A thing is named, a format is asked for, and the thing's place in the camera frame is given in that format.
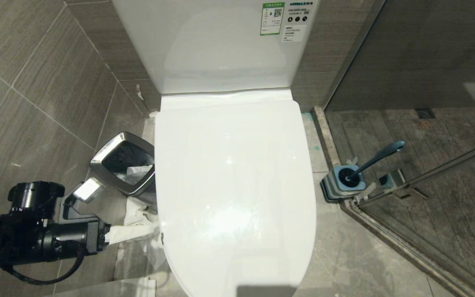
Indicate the floor drain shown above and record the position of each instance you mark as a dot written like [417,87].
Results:
[424,113]

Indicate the green bordered label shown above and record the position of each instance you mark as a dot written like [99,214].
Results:
[272,18]

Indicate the small white label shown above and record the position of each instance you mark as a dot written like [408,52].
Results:
[293,33]

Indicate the white toilet lid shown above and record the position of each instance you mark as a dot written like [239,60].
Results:
[233,185]

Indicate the blue toilet brush holder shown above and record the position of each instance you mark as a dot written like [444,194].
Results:
[334,187]

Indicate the crumpled white paper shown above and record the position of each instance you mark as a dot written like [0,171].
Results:
[140,214]

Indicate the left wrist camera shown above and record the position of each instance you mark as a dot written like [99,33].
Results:
[87,191]

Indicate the label with black icons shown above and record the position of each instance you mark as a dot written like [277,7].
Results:
[302,10]

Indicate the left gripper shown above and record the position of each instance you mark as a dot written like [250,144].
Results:
[76,239]

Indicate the glass shower door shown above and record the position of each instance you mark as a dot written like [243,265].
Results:
[435,123]

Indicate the white bin liner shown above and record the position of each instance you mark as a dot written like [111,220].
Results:
[138,173]

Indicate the white toilet tank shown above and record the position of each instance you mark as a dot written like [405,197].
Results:
[212,45]

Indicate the silver trash bin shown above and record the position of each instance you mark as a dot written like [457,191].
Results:
[105,163]

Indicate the blue toilet brush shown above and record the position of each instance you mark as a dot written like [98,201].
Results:
[379,156]

